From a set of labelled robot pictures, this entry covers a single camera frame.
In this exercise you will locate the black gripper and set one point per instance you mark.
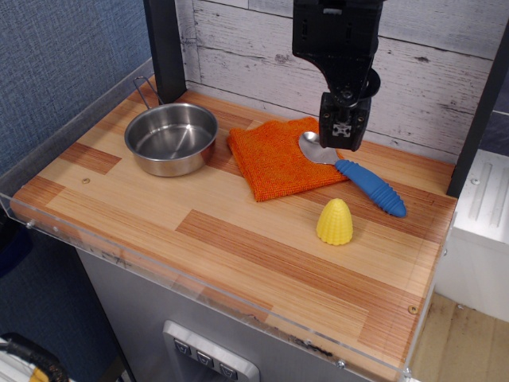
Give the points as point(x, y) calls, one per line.
point(342, 127)

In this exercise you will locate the stainless steel pot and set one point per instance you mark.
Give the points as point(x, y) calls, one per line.
point(171, 139)

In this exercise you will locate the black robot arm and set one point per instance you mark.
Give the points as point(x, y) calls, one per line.
point(341, 39)

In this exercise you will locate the orange cloth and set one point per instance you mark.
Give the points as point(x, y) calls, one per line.
point(271, 161)

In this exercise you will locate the yellow toy corn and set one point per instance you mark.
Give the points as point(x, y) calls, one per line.
point(334, 225)

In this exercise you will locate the white aluminium block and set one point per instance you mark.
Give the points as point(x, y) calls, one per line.
point(481, 215)

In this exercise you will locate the clear acrylic table guard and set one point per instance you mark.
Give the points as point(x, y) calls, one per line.
point(369, 295)

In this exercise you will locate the grey metal cabinet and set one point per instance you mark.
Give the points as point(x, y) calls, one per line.
point(137, 303)

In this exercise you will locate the grey control panel with buttons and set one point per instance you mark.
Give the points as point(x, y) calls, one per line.
point(198, 359)

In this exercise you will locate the blue handled metal spoon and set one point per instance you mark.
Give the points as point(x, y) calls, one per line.
point(376, 189)

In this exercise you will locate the black vertical post right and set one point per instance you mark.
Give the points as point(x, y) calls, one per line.
point(481, 118)

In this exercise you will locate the black vertical post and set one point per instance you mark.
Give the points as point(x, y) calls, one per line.
point(165, 47)
point(481, 118)

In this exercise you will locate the black vertical post left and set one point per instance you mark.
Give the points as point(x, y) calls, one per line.
point(165, 47)

